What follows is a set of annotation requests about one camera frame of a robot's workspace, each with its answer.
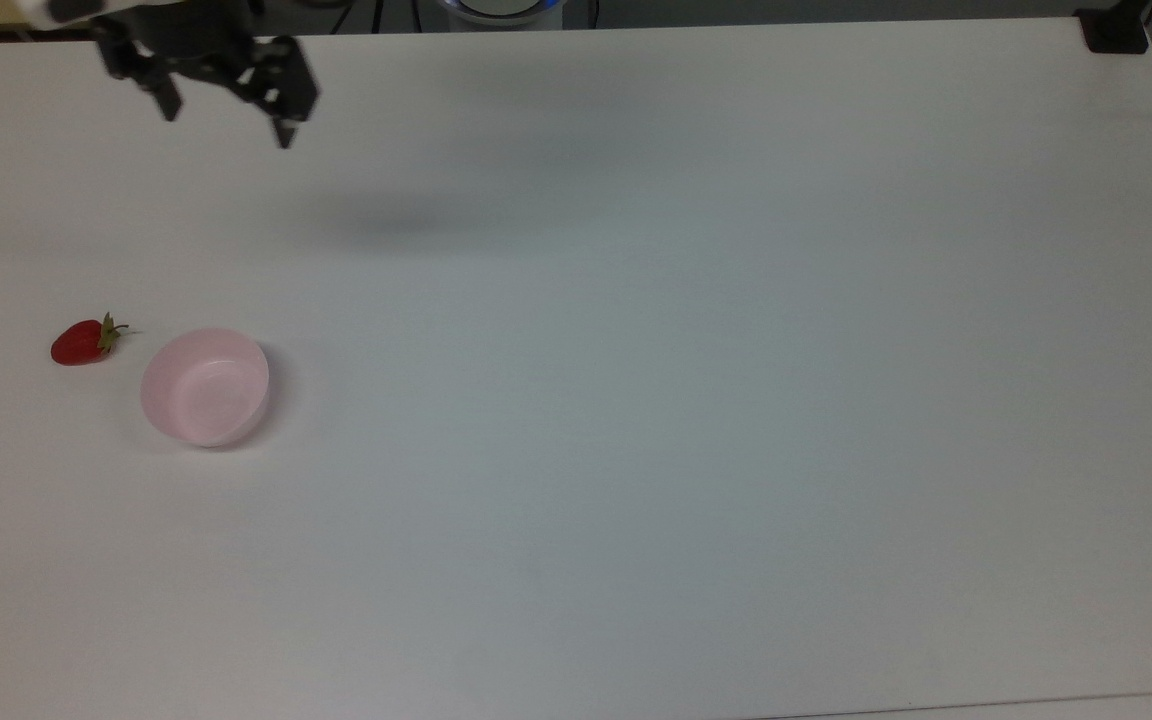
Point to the pink plastic bowl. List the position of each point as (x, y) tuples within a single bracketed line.
[(204, 388)]

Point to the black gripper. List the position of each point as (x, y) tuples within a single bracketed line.
[(191, 30)]

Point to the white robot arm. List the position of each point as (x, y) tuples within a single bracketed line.
[(56, 8)]

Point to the red strawberry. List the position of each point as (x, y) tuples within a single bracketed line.
[(83, 342)]

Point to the black table clamp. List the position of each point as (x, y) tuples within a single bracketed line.
[(1116, 28)]

